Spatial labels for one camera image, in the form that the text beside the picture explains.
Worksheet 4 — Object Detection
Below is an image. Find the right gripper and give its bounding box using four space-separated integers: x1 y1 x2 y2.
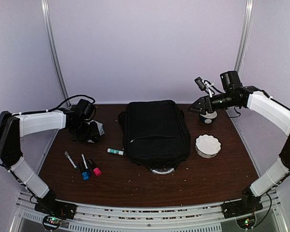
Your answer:
187 91 238 115

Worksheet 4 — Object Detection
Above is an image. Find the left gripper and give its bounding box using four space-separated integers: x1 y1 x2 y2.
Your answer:
72 120 100 143

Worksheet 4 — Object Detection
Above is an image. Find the grey white pouch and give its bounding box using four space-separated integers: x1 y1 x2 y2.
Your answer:
87 121 105 143

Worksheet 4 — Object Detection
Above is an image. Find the green white glue stick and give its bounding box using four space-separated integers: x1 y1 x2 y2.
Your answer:
107 148 124 156

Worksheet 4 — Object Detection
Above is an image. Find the black student backpack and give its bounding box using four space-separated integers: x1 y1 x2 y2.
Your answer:
118 100 191 175

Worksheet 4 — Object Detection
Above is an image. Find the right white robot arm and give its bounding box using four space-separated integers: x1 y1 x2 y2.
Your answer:
188 72 290 214

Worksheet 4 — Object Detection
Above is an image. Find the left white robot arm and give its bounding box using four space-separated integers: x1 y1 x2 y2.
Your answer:
0 110 104 215

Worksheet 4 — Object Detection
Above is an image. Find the white cup black band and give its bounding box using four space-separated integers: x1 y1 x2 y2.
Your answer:
199 111 218 124

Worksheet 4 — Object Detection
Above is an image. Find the green tipped white marker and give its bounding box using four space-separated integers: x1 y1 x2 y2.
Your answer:
64 151 78 170

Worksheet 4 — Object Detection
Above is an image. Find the white fluted ceramic bowl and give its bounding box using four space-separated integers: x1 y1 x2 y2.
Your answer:
195 134 221 159

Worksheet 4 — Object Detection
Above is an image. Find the blue tipped white marker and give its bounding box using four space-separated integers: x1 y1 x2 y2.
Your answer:
81 154 91 177

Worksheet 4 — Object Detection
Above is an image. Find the black pink highlighter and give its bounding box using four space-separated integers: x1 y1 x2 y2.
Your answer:
87 159 102 176

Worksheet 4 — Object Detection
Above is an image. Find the black blue highlighter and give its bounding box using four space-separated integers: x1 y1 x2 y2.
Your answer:
78 162 89 181

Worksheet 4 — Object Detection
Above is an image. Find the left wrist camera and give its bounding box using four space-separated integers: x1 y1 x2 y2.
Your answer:
74 99 95 120

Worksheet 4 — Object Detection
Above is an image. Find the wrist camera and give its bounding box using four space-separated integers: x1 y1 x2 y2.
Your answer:
220 71 243 92
74 99 95 120

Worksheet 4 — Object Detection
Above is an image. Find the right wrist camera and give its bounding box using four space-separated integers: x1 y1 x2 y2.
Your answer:
220 71 243 92

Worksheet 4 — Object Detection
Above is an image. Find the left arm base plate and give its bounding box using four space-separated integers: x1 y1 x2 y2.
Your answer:
34 202 77 219

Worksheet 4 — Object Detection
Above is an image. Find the front aluminium rail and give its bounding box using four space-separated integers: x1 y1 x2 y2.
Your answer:
8 190 290 232

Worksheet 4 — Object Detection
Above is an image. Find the left aluminium frame post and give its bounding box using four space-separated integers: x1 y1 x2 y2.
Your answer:
41 0 68 100

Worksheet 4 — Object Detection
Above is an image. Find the aluminium frame post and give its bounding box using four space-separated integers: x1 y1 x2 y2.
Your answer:
234 0 255 73
41 0 68 100

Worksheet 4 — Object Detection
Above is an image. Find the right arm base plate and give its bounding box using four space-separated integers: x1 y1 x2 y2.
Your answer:
221 200 263 219

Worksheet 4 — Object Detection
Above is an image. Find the right aluminium frame post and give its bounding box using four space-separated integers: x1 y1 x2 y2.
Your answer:
234 0 255 73

